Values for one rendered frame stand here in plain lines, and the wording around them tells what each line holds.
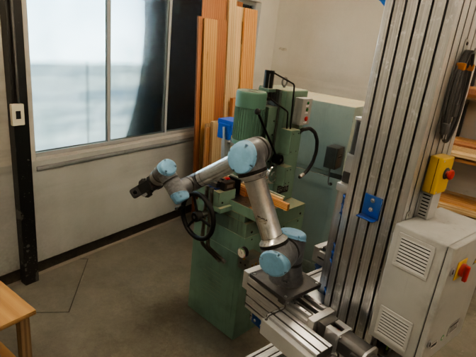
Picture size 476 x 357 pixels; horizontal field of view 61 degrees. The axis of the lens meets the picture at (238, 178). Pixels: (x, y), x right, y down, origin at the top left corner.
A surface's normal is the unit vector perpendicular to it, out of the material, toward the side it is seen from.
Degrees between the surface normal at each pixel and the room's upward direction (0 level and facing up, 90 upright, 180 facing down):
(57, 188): 90
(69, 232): 90
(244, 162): 83
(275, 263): 97
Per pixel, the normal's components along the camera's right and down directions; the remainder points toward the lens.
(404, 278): -0.77, 0.13
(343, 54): -0.58, 0.21
